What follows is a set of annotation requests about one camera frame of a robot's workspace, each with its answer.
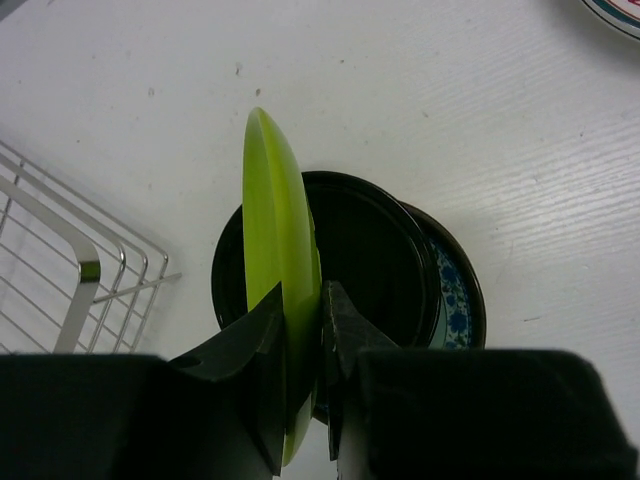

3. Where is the wire dish rack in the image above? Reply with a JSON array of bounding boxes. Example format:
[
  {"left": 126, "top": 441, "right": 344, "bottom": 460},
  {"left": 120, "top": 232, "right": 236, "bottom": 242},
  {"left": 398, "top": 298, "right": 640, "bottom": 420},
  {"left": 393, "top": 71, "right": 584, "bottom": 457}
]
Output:
[{"left": 1, "top": 144, "right": 181, "bottom": 354}]

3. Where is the lime green plate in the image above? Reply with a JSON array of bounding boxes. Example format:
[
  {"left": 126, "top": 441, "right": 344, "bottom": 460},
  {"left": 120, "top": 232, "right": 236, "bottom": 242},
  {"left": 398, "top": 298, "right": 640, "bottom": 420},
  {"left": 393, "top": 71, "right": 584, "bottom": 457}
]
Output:
[{"left": 242, "top": 107, "right": 322, "bottom": 465}]

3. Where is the teal speckled plate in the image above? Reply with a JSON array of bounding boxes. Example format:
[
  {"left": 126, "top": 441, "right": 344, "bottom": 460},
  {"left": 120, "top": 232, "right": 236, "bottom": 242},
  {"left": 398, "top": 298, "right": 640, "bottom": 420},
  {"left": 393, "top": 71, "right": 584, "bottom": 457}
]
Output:
[{"left": 402, "top": 203, "right": 487, "bottom": 351}]

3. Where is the black plate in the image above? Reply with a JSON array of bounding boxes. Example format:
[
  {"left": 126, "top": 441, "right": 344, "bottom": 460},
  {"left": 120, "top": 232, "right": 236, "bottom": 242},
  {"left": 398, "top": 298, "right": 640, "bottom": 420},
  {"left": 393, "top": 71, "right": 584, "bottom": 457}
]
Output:
[{"left": 211, "top": 170, "right": 444, "bottom": 351}]

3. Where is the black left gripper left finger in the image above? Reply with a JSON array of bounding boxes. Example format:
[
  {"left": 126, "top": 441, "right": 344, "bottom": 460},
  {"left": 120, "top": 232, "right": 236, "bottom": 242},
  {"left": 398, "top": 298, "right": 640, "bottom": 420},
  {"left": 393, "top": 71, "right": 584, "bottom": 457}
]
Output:
[{"left": 1, "top": 288, "right": 285, "bottom": 479}]

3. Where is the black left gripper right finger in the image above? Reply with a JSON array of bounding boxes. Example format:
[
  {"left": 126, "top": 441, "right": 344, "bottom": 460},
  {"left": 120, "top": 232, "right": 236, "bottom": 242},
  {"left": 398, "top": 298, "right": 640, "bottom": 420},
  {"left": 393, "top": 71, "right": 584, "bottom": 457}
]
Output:
[{"left": 323, "top": 281, "right": 631, "bottom": 479}]

